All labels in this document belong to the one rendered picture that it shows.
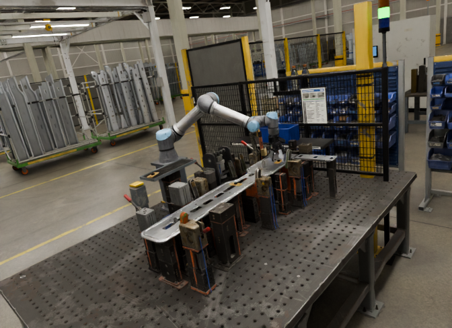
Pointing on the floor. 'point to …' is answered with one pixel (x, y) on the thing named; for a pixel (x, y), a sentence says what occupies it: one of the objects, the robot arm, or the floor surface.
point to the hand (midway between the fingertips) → (277, 159)
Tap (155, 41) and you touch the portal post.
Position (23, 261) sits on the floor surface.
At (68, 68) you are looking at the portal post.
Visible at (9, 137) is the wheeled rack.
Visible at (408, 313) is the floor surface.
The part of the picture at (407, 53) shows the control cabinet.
